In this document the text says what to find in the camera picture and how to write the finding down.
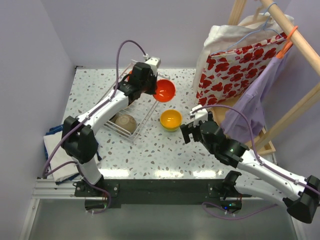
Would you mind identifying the wooden clothes rack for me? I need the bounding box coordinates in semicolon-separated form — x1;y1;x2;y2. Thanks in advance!
207;0;320;165

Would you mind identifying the white wire dish rack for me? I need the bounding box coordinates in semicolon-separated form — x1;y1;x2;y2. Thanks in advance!
99;59;171;145

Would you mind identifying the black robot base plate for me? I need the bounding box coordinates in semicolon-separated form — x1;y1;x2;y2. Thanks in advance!
72;179;250;210

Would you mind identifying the white canvas tote bag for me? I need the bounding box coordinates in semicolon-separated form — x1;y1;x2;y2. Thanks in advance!
192;12;283;91

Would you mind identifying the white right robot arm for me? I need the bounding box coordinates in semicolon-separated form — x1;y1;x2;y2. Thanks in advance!
180;120;320;224

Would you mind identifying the orange hanger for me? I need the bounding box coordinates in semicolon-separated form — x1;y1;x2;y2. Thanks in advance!
275;25;298;59

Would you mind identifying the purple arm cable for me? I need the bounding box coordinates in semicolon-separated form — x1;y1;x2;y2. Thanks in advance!
41;39;151;215
191;104;320;221

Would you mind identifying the red flower tote bag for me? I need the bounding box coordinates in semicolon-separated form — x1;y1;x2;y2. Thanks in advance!
195;32;287;106

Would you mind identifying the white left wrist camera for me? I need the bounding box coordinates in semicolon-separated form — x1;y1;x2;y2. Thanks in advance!
145;57;161;76

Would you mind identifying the beige flower painted bowl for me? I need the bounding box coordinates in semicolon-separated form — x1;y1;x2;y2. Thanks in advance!
115;114;137;134

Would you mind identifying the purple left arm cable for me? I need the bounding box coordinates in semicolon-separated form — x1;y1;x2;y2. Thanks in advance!
41;39;151;215

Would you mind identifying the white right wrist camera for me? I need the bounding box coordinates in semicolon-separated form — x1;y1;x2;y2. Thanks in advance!
189;104;213;127

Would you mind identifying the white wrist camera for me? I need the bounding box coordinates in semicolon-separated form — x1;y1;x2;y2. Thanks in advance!
145;57;161;76
189;104;213;127

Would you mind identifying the lime green bowl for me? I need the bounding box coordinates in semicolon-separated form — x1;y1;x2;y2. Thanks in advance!
162;126;180;132

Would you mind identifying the white blue folded towel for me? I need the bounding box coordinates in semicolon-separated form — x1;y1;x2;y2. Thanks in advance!
42;121;104;187

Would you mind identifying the yellow orange bowl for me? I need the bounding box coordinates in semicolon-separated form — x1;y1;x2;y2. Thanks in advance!
160;109;183;128

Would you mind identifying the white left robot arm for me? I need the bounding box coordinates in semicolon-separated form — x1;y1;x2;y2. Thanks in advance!
61;57;161;196

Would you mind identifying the lavender shirt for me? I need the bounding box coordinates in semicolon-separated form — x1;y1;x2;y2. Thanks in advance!
220;51;288;144

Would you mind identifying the blue wire hanger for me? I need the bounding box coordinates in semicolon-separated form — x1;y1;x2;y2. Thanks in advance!
210;14;281;56

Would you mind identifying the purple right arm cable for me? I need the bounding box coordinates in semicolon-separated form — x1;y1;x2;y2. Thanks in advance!
191;104;320;221

